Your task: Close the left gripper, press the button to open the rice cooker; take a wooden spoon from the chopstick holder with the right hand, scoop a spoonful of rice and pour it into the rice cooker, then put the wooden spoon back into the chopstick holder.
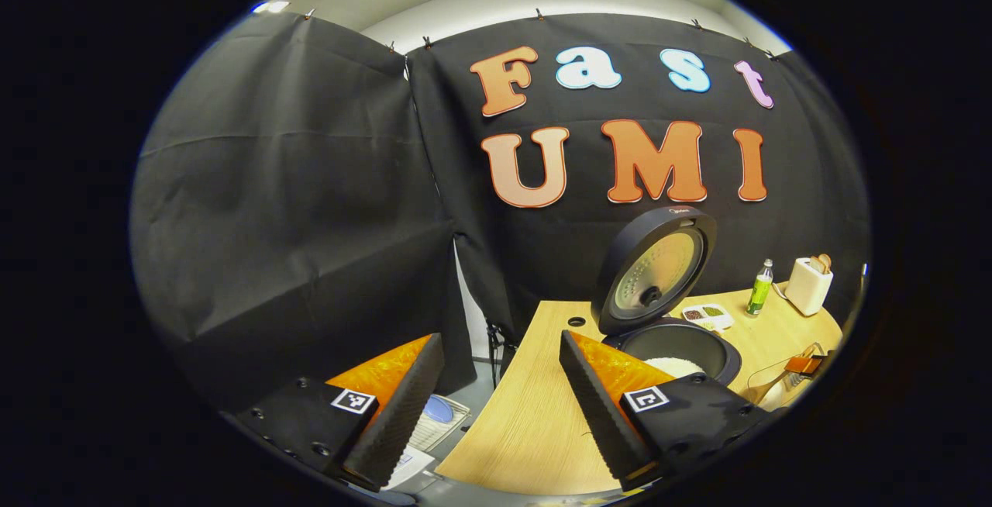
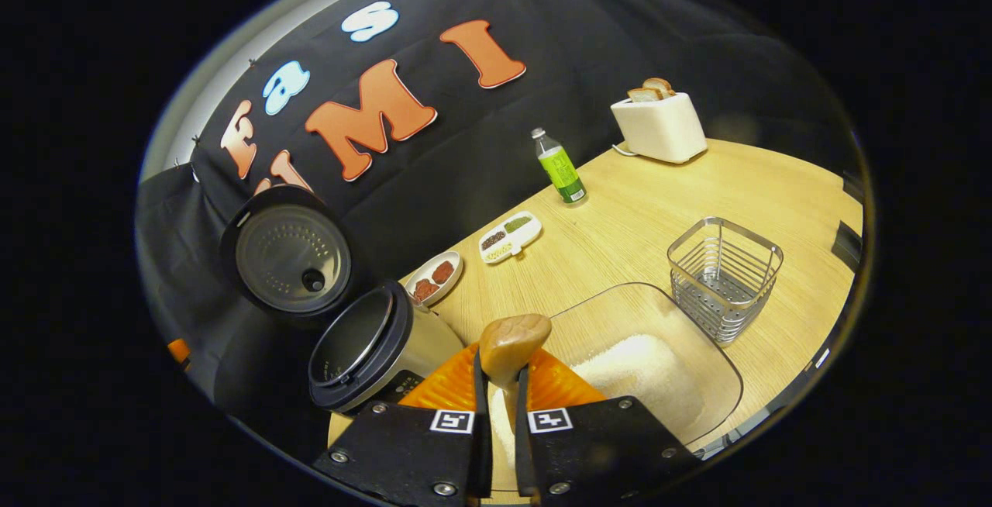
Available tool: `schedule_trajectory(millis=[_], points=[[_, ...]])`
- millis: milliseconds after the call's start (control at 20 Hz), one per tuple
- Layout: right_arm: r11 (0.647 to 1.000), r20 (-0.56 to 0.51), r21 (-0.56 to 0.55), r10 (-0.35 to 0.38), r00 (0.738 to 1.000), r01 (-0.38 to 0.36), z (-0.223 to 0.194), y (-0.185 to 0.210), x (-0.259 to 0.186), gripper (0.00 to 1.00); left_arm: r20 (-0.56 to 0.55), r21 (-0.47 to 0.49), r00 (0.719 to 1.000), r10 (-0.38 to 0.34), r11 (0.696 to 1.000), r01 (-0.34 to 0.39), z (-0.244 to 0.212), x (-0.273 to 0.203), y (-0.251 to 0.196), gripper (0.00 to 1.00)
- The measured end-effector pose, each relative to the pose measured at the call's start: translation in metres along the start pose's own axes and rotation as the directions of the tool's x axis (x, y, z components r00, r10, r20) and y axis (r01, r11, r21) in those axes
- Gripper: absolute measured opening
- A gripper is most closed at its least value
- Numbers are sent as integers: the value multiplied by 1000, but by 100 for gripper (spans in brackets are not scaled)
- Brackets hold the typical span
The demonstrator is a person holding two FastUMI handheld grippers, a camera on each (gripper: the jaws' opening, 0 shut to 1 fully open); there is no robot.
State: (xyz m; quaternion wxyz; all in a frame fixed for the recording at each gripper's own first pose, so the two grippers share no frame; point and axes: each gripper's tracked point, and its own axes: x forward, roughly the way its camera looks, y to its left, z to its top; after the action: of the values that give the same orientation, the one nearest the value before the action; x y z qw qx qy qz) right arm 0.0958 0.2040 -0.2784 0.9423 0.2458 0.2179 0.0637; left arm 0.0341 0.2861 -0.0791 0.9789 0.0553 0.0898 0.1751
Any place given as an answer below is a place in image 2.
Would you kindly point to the green label bottle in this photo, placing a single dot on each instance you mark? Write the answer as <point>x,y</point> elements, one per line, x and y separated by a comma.
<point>562,170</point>

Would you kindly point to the white divided bean dish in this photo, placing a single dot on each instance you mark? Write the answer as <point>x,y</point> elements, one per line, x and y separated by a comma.
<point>509,237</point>

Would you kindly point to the small black box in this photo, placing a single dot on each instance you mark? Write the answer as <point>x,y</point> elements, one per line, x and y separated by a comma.
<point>846,247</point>

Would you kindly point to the toast slice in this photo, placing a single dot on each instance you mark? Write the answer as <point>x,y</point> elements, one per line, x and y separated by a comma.
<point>660,85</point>
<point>643,94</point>

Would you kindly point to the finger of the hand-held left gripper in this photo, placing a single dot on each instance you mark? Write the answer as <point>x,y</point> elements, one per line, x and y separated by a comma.
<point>179,352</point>

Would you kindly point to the clear glass tray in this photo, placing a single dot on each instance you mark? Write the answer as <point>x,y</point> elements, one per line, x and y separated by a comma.
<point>620,313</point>

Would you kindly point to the round white plate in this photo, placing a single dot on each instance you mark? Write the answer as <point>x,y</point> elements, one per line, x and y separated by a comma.
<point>422,274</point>

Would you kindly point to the dark grey rice cooker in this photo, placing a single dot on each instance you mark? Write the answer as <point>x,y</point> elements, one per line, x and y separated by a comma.
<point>364,344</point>

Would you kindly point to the red meat piece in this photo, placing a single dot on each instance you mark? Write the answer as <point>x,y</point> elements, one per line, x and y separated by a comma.
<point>425,290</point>
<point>443,272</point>

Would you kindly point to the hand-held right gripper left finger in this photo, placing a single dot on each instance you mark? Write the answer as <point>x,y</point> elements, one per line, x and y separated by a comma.
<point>482,445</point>

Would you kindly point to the black backdrop cloth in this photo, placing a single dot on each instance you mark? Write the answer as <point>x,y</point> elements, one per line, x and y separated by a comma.
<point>434,166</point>

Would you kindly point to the white toaster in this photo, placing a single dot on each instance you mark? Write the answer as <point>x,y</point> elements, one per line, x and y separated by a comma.
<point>659,131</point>

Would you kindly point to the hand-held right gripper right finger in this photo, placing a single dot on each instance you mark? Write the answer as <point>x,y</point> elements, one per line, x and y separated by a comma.
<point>523,445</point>

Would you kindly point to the wooden spoon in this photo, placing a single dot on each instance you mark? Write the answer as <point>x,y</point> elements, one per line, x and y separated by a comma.
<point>511,344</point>

